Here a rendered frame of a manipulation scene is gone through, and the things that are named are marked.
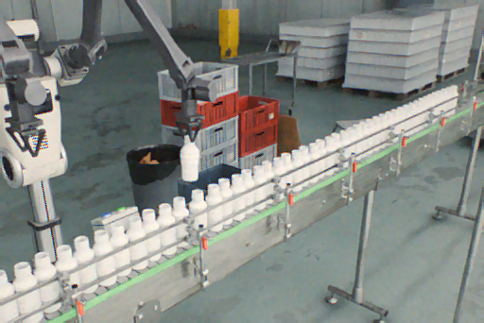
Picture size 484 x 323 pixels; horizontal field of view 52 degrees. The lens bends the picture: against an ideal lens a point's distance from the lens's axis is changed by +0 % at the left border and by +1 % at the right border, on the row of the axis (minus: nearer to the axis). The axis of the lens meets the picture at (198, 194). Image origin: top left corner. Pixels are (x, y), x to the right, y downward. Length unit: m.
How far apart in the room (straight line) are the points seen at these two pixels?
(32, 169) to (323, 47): 7.18
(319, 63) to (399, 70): 1.42
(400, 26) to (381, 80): 0.80
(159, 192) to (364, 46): 5.34
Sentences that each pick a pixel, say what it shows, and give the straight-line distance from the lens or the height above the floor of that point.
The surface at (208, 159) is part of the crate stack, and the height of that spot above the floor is 0.38.
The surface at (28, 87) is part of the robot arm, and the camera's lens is 1.28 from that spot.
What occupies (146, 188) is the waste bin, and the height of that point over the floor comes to 0.45.
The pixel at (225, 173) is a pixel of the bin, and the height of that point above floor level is 0.90.
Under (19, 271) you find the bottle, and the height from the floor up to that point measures 1.16.
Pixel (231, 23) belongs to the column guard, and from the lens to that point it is 11.68.
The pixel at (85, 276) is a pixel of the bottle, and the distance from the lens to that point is 1.43.
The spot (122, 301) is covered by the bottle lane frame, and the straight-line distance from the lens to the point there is 1.50.
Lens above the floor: 1.82
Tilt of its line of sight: 24 degrees down
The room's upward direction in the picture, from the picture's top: 2 degrees counter-clockwise
